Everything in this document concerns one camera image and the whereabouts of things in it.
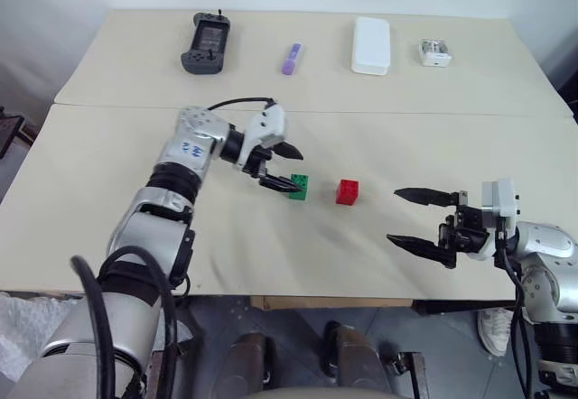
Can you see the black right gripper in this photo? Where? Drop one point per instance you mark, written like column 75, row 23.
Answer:
column 465, row 232

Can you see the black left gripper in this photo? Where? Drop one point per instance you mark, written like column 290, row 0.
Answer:
column 256, row 163

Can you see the green toy brick cube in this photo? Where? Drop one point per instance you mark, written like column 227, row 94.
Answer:
column 301, row 189

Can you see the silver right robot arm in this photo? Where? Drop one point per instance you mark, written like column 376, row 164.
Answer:
column 546, row 241

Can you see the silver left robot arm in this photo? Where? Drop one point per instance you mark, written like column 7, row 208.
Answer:
column 153, row 227

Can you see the red toy brick cube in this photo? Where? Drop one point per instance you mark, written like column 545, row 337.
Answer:
column 347, row 192

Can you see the purple and white small device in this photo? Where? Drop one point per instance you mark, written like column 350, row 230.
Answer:
column 292, row 59

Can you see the wooden board under table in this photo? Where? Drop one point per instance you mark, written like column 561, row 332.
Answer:
column 334, row 303

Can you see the white sneaker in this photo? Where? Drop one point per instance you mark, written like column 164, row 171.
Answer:
column 494, row 329

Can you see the black handheld game controller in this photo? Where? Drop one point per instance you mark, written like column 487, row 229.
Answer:
column 207, row 44

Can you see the white rectangular box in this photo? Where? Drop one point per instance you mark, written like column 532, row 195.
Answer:
column 371, row 46

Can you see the dark brown rounded shape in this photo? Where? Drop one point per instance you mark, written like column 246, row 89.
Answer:
column 253, row 363
column 357, row 358

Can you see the small white charger box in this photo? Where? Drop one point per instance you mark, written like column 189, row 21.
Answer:
column 434, row 52

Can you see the dark furniture beside table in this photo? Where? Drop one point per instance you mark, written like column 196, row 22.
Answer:
column 570, row 96

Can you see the black object beside table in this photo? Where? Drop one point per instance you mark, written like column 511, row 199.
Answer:
column 10, row 130

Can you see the clear bubble wrap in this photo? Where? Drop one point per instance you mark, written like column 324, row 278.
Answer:
column 27, row 322

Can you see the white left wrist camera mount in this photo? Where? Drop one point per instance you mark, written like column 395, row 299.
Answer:
column 267, row 124

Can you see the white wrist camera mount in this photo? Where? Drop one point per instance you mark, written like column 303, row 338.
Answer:
column 499, row 205
column 267, row 124

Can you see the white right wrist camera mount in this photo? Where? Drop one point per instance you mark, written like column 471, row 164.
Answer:
column 499, row 205

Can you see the black metal frame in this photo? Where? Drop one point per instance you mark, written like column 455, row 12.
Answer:
column 413, row 372

